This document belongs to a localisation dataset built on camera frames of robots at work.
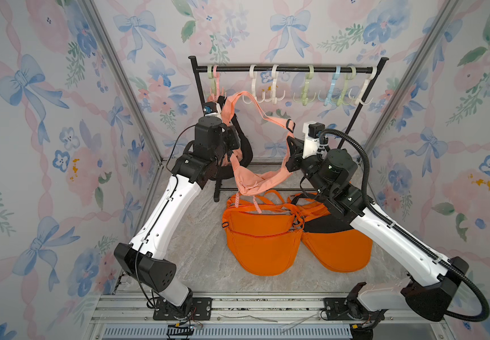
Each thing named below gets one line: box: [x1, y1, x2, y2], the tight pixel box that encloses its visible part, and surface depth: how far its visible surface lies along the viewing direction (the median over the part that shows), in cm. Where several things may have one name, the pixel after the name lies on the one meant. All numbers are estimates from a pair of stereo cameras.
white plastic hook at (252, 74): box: [242, 64, 266, 105], surface depth 69 cm
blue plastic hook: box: [317, 65, 342, 107], surface depth 74 cm
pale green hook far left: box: [207, 65, 217, 98], surface depth 71 cm
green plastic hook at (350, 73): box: [336, 65, 357, 107], surface depth 73 cm
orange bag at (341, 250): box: [288, 195, 374, 273], surface depth 87 cm
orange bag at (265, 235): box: [222, 189, 306, 277], surface depth 91 cm
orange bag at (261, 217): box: [221, 189, 305, 242], surface depth 94 cm
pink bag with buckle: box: [221, 90, 296, 196], surface depth 76 cm
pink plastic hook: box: [213, 64, 221, 99], surface depth 73 cm
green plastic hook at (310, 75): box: [292, 64, 317, 107], surface depth 76 cm
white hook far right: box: [348, 65, 378, 105], surface depth 76 cm
